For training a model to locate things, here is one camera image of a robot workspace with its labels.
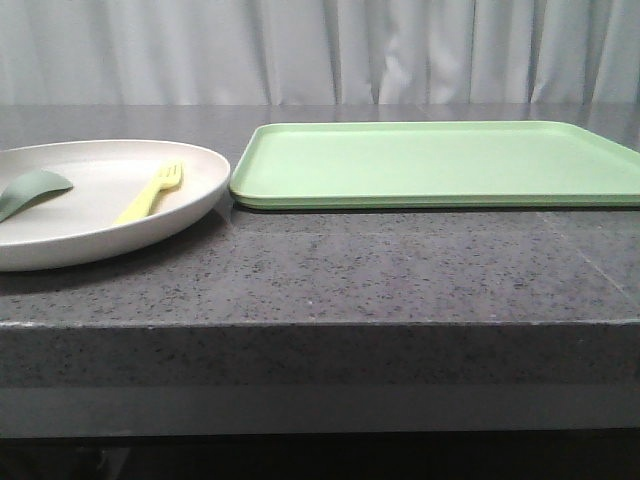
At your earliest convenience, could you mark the yellow plastic fork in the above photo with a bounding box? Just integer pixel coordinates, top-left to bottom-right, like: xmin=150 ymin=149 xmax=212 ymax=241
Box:
xmin=114 ymin=160 xmax=183 ymax=225

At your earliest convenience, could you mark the cream round plate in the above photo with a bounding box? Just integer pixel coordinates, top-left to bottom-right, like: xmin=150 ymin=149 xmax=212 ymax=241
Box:
xmin=1 ymin=139 xmax=231 ymax=272

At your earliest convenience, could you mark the sage green plastic spoon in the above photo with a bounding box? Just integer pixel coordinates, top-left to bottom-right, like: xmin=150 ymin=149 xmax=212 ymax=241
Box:
xmin=1 ymin=170 xmax=73 ymax=221

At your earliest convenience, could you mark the light green serving tray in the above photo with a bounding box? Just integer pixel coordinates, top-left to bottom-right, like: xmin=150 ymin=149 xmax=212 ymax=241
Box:
xmin=229 ymin=120 xmax=639 ymax=210

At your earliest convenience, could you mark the grey pleated curtain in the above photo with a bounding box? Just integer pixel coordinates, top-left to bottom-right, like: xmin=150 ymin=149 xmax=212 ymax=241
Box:
xmin=1 ymin=1 xmax=639 ymax=106

